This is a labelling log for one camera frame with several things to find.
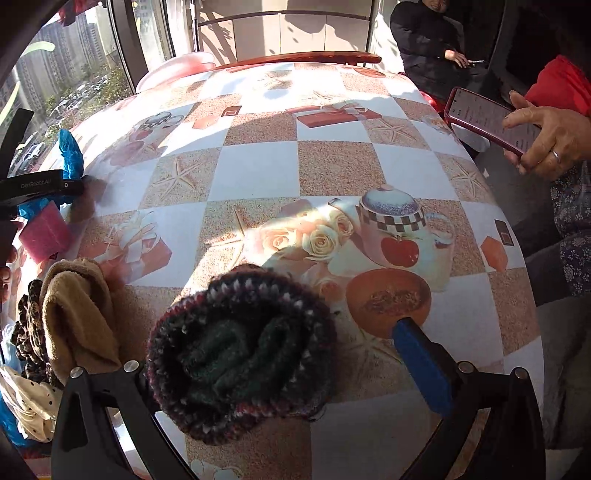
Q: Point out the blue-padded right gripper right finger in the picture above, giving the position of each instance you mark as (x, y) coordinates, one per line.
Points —
(511, 445)

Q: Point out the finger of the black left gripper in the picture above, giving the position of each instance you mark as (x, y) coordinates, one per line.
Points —
(23, 188)

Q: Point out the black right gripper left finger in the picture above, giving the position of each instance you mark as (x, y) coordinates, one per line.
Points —
(85, 444)

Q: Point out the cream polka dot scrunchie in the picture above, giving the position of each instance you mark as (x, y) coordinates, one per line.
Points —
(34, 405)

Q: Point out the blue mesh cloth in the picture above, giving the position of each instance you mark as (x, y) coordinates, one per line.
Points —
(72, 171)

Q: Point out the leopard print scrunchie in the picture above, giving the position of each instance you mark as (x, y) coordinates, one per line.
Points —
(29, 339)

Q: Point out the tan beige cloth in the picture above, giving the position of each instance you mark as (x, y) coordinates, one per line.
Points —
(78, 319)

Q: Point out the dark knitted wool hat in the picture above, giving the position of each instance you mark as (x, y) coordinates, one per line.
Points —
(253, 345)

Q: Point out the bystander hand with ring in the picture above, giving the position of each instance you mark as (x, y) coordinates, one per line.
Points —
(564, 140)

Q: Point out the patterned checkered tablecloth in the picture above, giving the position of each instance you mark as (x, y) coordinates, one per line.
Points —
(346, 180)

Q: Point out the red-cased smartphone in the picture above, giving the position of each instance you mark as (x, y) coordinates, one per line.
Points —
(484, 117)

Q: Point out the red wooden bench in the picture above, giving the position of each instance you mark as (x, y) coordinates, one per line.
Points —
(337, 57)

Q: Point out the seated person in black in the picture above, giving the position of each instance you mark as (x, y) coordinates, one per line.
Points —
(432, 51)

